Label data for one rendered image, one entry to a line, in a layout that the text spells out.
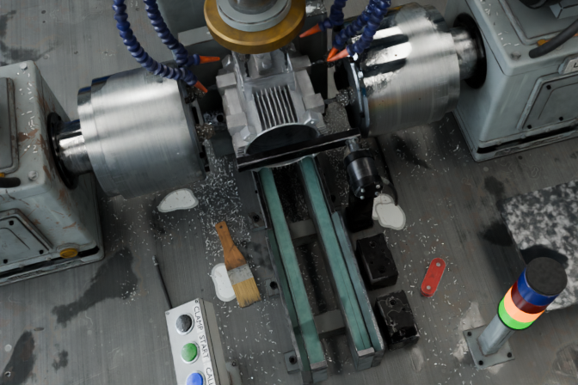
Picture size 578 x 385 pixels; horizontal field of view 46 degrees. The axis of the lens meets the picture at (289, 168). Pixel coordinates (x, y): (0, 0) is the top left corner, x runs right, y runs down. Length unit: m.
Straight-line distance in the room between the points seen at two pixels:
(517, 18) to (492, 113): 0.21
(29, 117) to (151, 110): 0.23
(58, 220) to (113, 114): 0.25
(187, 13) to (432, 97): 0.54
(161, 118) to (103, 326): 0.49
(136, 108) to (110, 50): 0.60
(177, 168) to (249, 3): 0.35
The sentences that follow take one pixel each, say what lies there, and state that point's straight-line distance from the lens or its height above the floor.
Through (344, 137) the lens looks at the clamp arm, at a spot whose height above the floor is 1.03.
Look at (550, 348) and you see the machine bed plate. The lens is 1.49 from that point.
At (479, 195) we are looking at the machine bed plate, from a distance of 1.57.
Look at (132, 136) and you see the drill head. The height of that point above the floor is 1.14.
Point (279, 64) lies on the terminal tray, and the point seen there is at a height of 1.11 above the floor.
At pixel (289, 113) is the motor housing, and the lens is 1.30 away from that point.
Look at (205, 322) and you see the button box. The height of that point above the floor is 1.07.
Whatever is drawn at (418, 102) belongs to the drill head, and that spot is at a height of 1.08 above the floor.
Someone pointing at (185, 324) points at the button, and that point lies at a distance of 1.17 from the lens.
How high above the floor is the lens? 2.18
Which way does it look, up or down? 61 degrees down
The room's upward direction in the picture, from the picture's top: 7 degrees counter-clockwise
